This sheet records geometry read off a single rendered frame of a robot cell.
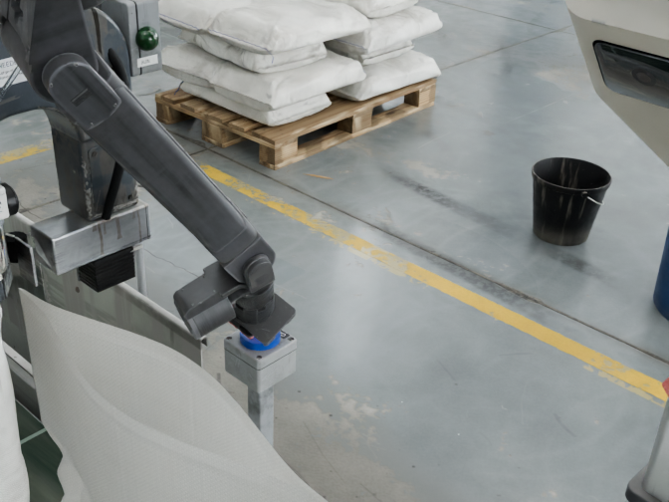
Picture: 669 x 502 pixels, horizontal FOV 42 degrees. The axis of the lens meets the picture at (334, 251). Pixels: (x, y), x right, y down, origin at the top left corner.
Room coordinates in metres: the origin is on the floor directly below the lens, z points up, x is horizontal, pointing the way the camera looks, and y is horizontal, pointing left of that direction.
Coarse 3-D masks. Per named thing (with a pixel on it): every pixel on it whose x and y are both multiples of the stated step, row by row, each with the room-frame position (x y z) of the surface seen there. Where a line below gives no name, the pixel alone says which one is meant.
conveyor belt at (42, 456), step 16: (32, 416) 1.36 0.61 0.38; (32, 432) 1.31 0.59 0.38; (32, 448) 1.27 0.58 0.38; (48, 448) 1.27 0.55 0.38; (32, 464) 1.23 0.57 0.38; (48, 464) 1.23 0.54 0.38; (32, 480) 1.18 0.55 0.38; (48, 480) 1.19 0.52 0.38; (32, 496) 1.14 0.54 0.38; (48, 496) 1.15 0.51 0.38
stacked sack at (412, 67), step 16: (384, 64) 4.17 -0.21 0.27; (400, 64) 4.20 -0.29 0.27; (416, 64) 4.23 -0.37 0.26; (432, 64) 4.30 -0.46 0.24; (368, 80) 3.97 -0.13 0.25; (384, 80) 4.03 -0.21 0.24; (400, 80) 4.11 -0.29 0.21; (416, 80) 4.20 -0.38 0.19; (352, 96) 3.92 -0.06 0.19; (368, 96) 3.95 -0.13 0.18
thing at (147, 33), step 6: (138, 30) 1.02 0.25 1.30; (144, 30) 1.02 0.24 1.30; (150, 30) 1.02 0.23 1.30; (138, 36) 1.01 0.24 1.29; (144, 36) 1.01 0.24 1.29; (150, 36) 1.02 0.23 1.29; (156, 36) 1.02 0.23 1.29; (138, 42) 1.01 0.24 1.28; (144, 42) 1.01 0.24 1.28; (150, 42) 1.01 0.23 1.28; (156, 42) 1.02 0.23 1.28; (144, 48) 1.01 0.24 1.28; (150, 48) 1.02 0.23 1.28
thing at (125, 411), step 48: (48, 336) 0.77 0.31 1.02; (96, 336) 0.77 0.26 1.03; (48, 384) 0.80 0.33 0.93; (96, 384) 0.77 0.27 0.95; (144, 384) 0.74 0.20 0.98; (192, 384) 0.71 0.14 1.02; (48, 432) 0.81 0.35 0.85; (96, 432) 0.66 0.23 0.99; (144, 432) 0.61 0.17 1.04; (192, 432) 0.71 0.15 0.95; (240, 432) 0.64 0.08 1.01; (96, 480) 0.67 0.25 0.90; (144, 480) 0.61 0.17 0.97; (192, 480) 0.58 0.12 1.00; (240, 480) 0.56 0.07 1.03; (288, 480) 0.56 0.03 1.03
